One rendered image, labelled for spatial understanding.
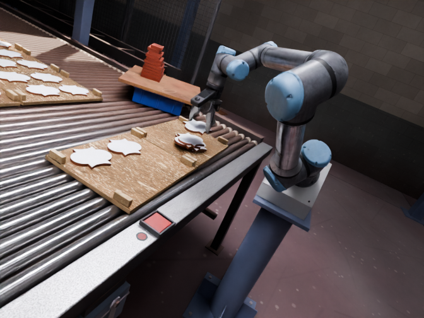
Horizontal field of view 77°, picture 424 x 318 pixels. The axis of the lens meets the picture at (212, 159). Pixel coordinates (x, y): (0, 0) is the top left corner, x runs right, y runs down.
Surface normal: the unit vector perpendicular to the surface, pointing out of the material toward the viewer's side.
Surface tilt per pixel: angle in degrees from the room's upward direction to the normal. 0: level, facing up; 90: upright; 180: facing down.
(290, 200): 90
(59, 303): 0
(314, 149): 40
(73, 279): 0
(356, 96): 90
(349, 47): 90
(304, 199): 46
